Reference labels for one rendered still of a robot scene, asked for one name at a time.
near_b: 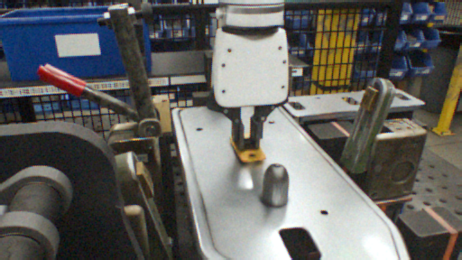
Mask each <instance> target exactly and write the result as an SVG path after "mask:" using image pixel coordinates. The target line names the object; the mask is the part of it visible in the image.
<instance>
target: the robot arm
mask: <svg viewBox="0 0 462 260"><path fill-rule="evenodd" d="M217 2H218V3H219V4H220V7H219V8H217V10H216V17H217V19H220V20H221V21H222V22H223V23H225V24H223V25H222V26H221V28H220V29H217V34H216V38H215V42H214V53H213V62H212V74H211V90H210V94H209V96H208V99H207V104H206V105H207V109H210V110H212V111H214V112H218V113H222V114H223V115H225V116H226V117H227V118H228V119H229V120H231V139H232V141H233V142H235V143H236V144H237V146H238V149H243V148H244V143H245V126H244V124H243V123H242V118H241V107H248V106H254V113H253V115H252V116H250V131H249V138H252V139H253V141H254V147H256V148H258V147H260V139H263V123H264V122H265V121H266V120H267V117H268V116H269V115H270V114H271V113H272V112H273V111H274V109H275V108H276V107H280V106H283V105H285V104H287V103H288V101H289V99H288V47H287V40H286V34H285V30H283V29H281V28H279V26H277V24H281V23H283V3H284V0H217Z"/></svg>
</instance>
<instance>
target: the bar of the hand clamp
mask: <svg viewBox="0 0 462 260"><path fill-rule="evenodd" d="M141 8H142V10H141V11H135V10H134V9H133V8H129V5H128V4H123V5H110V6H109V9H108V13H104V16H105V17H103V18H99V19H97V21H98V24H99V27H102V26H107V28H108V29H113V30H114V32H115V38H116V41H117V44H118V49H119V51H120V53H121V59H122V62H123V63H124V65H125V72H126V75H127V80H128V82H129V85H130V88H131V92H132V95H133V97H134V103H135V106H136V109H137V114H138V116H139V119H140V121H142V120H144V119H145V118H151V117H153V118H156V119H158V115H157V112H156V109H155V106H154V101H153V99H152V93H151V89H150V86H149V82H148V78H147V75H146V71H145V69H144V64H143V59H142V54H141V52H140V48H139V45H138V41H137V38H136V34H135V29H134V24H137V21H136V20H139V19H144V22H145V23H148V26H149V25H152V22H155V21H154V17H153V14H152V7H151V4H150V3H148V2H147V1H143V4H142V5H141Z"/></svg>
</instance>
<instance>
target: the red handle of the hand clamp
mask: <svg viewBox="0 0 462 260"><path fill-rule="evenodd" d="M37 74H38V75H40V79H39V80H42V81H43V82H45V83H46V84H50V85H52V86H53V87H56V88H58V89H60V90H64V91H65V92H67V93H70V94H71V95H73V96H75V97H78V98H79V97H83V98H85V99H87V100H90V101H92V102H94V103H97V104H98V105H100V106H102V107H105V108H107V109H109V110H112V111H114V112H115V113H117V114H120V115H121V116H126V117H127V118H129V119H130V120H134V121H135V122H137V124H140V123H141V121H140V119H139V116H138V114H137V109H136V108H135V107H130V106H129V105H127V104H126V103H124V102H122V101H120V100H119V99H115V98H113V97H110V96H109V95H108V94H106V93H102V92H101V91H99V90H97V89H94V88H92V87H89V86H88V85H86V84H87V82H85V81H83V80H81V79H78V78H76V77H73V76H72V75H70V74H69V73H66V72H64V71H62V70H59V69H57V68H55V67H52V66H51V65H50V64H48V63H47V65H46V66H45V67H43V66H42V65H41V66H40V68H39V70H38V71H37Z"/></svg>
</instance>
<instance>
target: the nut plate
mask: <svg viewBox="0 0 462 260"><path fill-rule="evenodd" d="M229 138H230V140H231V143H232V145H233V146H234V147H235V150H236V152H237V154H238V157H239V159H240V160H241V161H242V162H243V163H248V162H253V161H260V160H264V159H267V155H265V153H264V152H263V149H262V148H261V147H258V148H256V147H254V141H253V139H252V138H249V133H246V134H245V140H247V139H248V140H249V141H248V142H246V141H245V143H244V148H243V149H238V146H237V144H236V143H235V142H233V141H232V139H231V135H230V136H229ZM249 155H255V156H254V157H252V156H249Z"/></svg>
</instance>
